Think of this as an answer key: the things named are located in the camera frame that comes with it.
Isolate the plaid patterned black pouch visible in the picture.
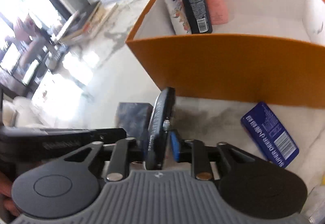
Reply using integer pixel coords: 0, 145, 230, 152
144, 87, 176, 170

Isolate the dark illustrated card box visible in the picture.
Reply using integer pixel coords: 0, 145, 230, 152
115, 102, 153, 140

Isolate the blue Super Deer tin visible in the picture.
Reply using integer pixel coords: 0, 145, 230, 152
241, 102, 299, 168

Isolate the white Nivea cream tube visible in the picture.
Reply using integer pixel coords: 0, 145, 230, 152
164, 0, 192, 35

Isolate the pink pump lotion bottle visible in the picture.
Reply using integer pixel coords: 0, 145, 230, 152
206, 0, 228, 25

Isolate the clear plastic box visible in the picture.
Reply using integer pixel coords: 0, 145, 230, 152
302, 185, 325, 223

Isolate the orange cardboard storage box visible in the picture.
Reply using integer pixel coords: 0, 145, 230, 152
126, 0, 324, 108

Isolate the stack of books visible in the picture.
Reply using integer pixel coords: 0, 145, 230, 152
54, 0, 118, 45

